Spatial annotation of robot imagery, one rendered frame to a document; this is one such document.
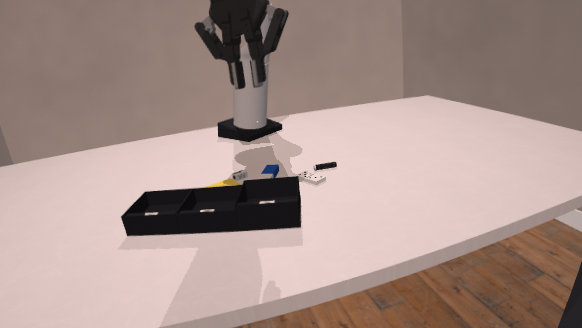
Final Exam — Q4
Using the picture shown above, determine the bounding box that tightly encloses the white domino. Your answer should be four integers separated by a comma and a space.
295, 171, 326, 185

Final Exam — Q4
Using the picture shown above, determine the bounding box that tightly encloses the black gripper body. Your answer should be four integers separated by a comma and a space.
209, 0, 270, 37

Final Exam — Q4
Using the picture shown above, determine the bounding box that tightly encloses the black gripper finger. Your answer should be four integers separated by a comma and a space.
238, 5, 289, 88
195, 10, 245, 90

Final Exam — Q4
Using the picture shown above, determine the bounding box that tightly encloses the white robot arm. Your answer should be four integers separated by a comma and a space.
233, 13, 271, 129

